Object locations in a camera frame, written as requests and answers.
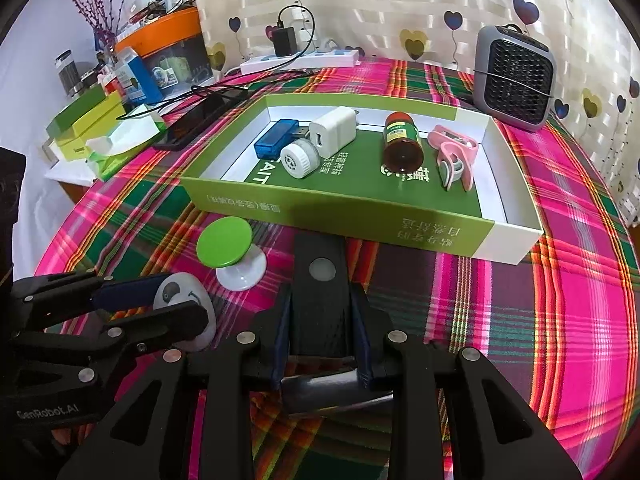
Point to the green and white tissue pack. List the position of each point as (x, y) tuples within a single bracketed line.
[(125, 142)]

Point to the lime green box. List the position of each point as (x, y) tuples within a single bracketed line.
[(90, 132)]

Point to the purple flower branches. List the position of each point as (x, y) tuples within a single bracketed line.
[(95, 5)]

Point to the green topped round phone stand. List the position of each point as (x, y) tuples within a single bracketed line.
[(225, 242)]

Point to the brown pill bottle red cap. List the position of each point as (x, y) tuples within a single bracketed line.
[(402, 142)]

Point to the black smartphone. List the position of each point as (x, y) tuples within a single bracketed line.
[(195, 122)]

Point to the white heart print curtain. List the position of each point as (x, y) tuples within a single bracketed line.
[(400, 0)]

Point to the black power adapter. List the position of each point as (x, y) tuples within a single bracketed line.
[(284, 41)]

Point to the black bike light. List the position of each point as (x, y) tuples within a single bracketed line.
[(320, 310)]

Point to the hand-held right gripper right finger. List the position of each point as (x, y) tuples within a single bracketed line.
[(362, 345)]

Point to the pink and white clip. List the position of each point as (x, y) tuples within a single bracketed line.
[(452, 160)]

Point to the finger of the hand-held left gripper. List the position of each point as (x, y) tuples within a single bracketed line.
[(130, 291), (150, 327)]

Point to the green and white cardboard box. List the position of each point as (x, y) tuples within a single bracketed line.
[(440, 230)]

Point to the blue translucent usb stick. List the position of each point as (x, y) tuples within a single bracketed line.
[(272, 142)]

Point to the pink green plaid tablecloth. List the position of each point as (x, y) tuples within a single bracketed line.
[(550, 310)]

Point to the white usb charger block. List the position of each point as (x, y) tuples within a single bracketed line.
[(332, 132)]

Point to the blue and white carton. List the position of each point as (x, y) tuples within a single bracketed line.
[(140, 77)]

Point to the clear storage box orange lid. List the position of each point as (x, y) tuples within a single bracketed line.
[(165, 35)]

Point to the white power strip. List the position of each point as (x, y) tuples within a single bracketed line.
[(300, 62)]

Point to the white round capped device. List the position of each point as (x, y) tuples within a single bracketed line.
[(297, 160)]

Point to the pile of assorted small items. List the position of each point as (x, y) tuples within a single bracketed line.
[(155, 7)]

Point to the white oval device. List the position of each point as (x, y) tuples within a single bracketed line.
[(195, 310)]

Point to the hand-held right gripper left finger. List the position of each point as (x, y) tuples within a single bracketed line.
[(282, 345)]

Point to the grey portable fan heater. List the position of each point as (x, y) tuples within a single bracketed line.
[(515, 77)]

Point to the white plug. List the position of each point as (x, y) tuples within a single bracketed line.
[(327, 45)]

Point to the dark green lidded box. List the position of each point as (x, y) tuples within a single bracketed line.
[(75, 112)]

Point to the glass jar black lid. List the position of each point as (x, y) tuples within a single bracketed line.
[(67, 72)]

